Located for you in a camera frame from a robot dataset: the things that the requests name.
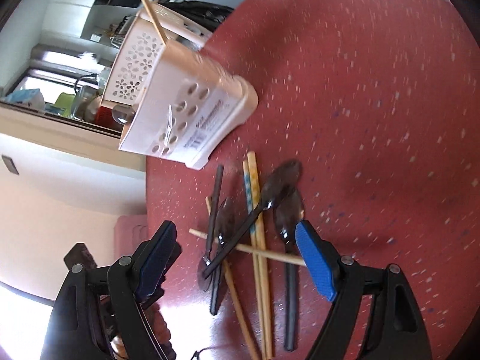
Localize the black handled metal spoon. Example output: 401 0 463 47
273 189 304 353
112 104 136 125
197 197 235 291
201 158 302 279
209 165 224 315

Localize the plain bamboo chopstick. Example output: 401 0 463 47
218 230 260 360
188 227 308 268
141 0 168 45

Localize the yellow patterned bamboo chopstick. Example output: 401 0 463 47
247 151 274 359

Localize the blue patterned bamboo chopstick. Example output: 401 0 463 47
242 159 267 360

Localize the kitchen faucet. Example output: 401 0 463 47
73 73 98 94

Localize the pink plastic stool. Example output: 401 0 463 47
114 214 149 259

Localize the white plastic utensil holder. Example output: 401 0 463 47
118 42 260 170

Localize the white perforated plastic chair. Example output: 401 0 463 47
103 3 212 106

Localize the black bag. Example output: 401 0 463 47
163 1 234 33

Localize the grey wall switch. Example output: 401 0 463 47
1 154 19 176

